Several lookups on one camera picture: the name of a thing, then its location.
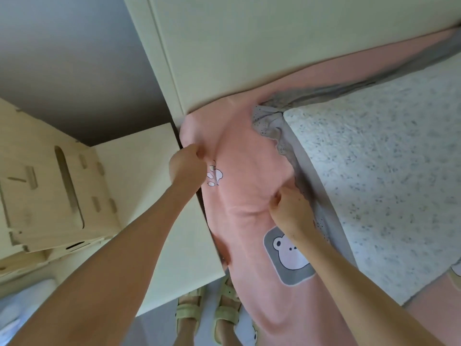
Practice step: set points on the person's right hand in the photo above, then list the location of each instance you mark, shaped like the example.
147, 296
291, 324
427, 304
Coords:
293, 214

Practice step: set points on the person's left hand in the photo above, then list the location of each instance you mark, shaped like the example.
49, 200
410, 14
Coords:
184, 169

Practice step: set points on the person's right fingers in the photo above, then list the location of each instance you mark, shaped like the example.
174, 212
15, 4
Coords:
277, 199

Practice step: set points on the person's left fingers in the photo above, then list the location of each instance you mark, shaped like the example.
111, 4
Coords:
200, 153

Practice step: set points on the pink bear print blanket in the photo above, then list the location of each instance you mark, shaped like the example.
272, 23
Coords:
248, 176

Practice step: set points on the person's left forearm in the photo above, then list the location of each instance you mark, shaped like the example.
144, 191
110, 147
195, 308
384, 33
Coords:
108, 270

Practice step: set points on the person's right forearm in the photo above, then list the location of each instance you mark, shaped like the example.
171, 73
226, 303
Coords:
353, 295

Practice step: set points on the cream bedside cabinet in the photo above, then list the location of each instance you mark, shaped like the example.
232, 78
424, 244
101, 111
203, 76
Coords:
144, 169

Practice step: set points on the grey lace trimmed bed sheet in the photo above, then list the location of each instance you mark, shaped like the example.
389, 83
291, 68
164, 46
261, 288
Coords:
306, 93

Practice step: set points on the white speckled mattress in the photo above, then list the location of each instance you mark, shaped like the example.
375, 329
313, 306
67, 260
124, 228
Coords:
389, 169

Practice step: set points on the light green sandal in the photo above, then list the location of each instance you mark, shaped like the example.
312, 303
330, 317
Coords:
187, 306
227, 309

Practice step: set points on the cream headboard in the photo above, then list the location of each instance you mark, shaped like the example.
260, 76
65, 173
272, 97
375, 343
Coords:
273, 35

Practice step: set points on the plywood slotted box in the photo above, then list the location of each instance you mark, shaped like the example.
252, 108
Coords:
46, 190

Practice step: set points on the white blue cloth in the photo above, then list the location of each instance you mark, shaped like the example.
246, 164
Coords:
21, 309

